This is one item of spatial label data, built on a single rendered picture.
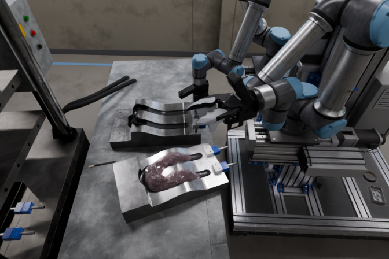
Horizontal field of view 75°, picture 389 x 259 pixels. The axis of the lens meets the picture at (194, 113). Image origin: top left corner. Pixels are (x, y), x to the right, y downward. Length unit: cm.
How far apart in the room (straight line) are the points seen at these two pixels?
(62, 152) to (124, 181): 51
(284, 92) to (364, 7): 31
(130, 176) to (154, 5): 250
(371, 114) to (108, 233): 137
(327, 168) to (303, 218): 75
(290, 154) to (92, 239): 101
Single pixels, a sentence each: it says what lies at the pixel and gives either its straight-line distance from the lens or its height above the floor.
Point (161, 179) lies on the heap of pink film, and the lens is 123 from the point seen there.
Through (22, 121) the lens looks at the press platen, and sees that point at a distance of 151.
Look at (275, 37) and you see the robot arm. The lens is 153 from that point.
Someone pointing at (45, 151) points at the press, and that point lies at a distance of 167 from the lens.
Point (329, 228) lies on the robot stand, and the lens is 204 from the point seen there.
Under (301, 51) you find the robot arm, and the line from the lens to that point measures 94.
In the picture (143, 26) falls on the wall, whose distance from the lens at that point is 352.
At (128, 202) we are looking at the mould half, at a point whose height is 91.
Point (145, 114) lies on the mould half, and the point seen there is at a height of 93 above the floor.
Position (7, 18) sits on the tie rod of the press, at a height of 151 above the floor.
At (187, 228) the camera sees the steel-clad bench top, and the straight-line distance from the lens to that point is 123.
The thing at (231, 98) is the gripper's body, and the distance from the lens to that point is 74.
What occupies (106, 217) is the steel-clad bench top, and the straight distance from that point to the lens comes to 131.
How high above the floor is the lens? 195
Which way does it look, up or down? 45 degrees down
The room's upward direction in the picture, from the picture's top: straight up
